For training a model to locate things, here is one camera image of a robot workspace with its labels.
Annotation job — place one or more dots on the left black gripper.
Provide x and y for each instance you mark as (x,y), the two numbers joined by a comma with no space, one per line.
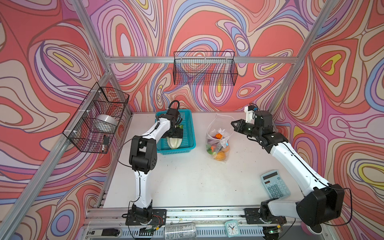
(177,134)

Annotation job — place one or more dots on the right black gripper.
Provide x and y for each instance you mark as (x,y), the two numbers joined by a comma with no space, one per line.
(239,128)

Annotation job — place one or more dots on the teal plastic basket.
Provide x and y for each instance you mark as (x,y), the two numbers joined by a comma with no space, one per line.
(189,140)

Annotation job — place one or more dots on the clear zip top bag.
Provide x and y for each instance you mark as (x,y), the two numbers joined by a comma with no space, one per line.
(220,125)

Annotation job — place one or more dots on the brown potato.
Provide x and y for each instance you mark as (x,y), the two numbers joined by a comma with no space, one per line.
(221,156)

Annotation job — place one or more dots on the green lettuce leaf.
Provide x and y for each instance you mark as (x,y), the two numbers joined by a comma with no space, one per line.
(174,143)

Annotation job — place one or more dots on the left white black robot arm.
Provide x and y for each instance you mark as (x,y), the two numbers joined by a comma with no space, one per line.
(143,159)

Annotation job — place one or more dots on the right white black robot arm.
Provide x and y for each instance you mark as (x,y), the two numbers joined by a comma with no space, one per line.
(321,201)

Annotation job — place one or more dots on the teal calculator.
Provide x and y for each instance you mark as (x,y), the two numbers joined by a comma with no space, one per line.
(274,185)

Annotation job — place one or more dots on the small teal alarm clock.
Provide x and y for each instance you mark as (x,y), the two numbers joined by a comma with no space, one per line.
(232,228)

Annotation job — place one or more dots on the silver drink can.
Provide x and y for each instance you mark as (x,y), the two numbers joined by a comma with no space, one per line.
(186,231)

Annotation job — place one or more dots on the back black wire basket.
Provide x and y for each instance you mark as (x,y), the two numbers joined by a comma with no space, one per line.
(207,68)

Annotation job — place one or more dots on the black wire basket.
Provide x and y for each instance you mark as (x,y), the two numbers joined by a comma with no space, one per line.
(207,68)
(100,100)

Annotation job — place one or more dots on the left black wire basket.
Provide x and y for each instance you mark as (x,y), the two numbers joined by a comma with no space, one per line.
(100,100)

